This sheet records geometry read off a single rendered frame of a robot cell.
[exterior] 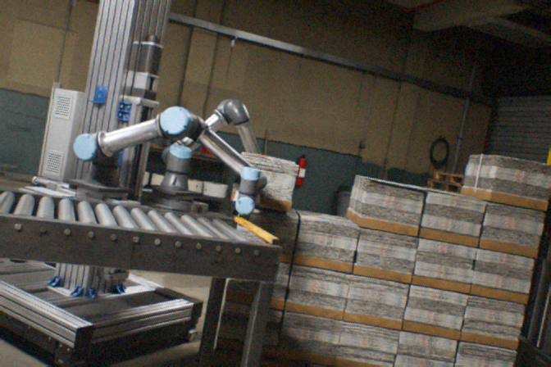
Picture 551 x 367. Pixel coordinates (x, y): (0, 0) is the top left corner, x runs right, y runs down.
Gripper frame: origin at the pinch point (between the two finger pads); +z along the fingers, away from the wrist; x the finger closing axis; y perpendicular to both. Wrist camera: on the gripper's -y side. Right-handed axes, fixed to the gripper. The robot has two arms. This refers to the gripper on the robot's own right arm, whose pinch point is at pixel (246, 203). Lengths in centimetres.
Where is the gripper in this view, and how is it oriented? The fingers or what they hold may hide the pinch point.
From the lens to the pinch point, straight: 258.4
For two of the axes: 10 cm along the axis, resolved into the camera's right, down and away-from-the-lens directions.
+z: -0.3, -0.6, 10.0
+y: 1.8, -9.8, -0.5
